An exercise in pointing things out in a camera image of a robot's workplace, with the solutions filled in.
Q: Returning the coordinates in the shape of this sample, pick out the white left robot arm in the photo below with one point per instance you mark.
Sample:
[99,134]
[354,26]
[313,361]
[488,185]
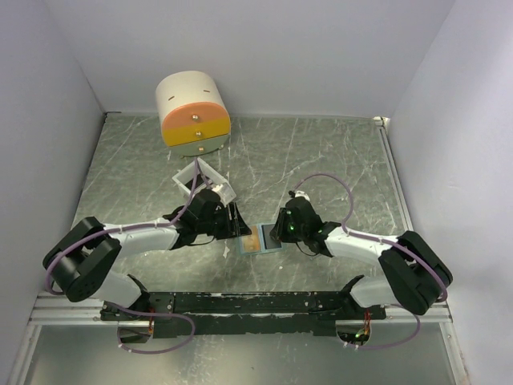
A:
[80,266]

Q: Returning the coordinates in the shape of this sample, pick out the black credit card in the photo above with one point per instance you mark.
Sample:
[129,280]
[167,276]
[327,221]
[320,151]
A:
[269,242]

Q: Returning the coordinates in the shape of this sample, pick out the orange credit card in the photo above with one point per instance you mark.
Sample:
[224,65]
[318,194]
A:
[251,244]

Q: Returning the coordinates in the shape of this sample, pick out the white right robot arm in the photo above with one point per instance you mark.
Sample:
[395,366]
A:
[413,276]

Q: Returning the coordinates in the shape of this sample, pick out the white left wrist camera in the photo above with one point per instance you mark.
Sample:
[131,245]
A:
[225,192]

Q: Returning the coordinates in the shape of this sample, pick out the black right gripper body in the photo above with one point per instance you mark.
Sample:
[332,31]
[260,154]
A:
[292,233]

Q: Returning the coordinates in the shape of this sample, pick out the green card holder book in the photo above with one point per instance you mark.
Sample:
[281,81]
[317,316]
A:
[262,243]

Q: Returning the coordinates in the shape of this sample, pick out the round mini drawer cabinet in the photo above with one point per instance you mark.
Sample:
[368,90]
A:
[193,118]

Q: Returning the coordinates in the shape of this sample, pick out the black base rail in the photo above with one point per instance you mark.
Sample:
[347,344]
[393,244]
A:
[311,312]

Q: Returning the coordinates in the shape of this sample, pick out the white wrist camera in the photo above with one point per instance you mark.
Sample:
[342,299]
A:
[299,193]
[225,192]

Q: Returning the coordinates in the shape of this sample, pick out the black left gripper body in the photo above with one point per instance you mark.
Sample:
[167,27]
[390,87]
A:
[216,224]

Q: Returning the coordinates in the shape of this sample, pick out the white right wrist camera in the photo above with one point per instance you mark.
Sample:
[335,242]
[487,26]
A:
[299,193]

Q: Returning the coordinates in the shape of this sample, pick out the white card tray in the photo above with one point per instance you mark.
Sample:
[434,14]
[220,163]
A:
[206,177]

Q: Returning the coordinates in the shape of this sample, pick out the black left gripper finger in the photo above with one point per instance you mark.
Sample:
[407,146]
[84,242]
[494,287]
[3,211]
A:
[228,227]
[240,228]

